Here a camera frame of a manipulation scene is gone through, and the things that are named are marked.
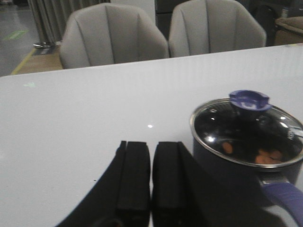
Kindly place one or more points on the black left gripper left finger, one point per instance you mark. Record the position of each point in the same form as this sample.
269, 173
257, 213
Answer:
121, 196

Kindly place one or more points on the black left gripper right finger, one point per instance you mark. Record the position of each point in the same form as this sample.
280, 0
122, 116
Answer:
184, 195

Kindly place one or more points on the glass lid blue knob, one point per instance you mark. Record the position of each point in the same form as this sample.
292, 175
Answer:
245, 113

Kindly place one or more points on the left grey chair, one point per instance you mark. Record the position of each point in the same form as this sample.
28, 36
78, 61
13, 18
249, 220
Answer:
110, 33

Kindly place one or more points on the grey chair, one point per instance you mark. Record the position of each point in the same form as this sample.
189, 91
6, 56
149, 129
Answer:
209, 26
110, 33

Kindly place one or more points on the right grey chair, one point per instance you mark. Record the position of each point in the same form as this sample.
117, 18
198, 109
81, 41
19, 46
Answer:
209, 26

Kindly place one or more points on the beige cushion at right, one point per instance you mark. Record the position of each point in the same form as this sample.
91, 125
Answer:
290, 30

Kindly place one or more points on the dark blue saucepan purple handle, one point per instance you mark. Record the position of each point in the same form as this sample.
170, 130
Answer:
261, 184

